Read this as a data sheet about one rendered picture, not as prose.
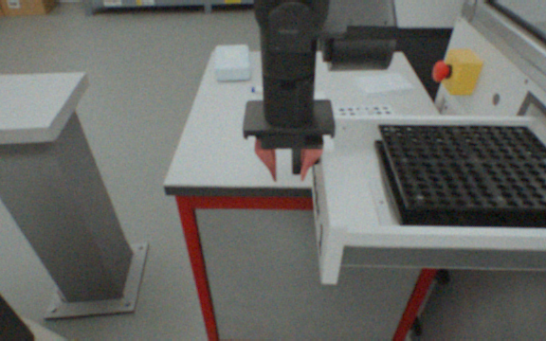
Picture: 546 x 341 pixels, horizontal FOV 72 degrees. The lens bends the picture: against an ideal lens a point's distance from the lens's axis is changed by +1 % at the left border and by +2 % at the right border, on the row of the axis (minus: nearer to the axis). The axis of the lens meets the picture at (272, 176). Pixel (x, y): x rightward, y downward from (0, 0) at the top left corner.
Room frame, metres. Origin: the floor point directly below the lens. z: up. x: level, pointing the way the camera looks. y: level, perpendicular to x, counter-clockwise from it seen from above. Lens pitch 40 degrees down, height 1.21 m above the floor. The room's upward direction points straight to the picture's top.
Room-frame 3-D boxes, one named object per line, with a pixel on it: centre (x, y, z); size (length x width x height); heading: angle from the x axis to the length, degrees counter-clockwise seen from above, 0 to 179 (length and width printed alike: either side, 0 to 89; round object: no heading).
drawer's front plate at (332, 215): (0.40, -0.07, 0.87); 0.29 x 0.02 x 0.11; 179
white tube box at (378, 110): (0.68, -0.20, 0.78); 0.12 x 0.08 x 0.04; 94
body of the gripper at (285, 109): (0.37, -0.02, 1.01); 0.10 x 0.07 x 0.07; 88
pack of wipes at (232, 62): (0.99, 0.11, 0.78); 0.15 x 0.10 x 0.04; 6
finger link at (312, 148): (0.37, -0.02, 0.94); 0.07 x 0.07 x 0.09; 88
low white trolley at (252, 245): (0.81, -0.10, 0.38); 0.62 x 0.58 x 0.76; 179
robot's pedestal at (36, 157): (0.82, 0.64, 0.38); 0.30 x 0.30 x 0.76; 5
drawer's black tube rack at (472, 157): (0.40, -0.27, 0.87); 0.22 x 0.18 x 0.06; 89
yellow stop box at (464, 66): (0.72, -0.38, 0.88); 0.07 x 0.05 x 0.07; 179
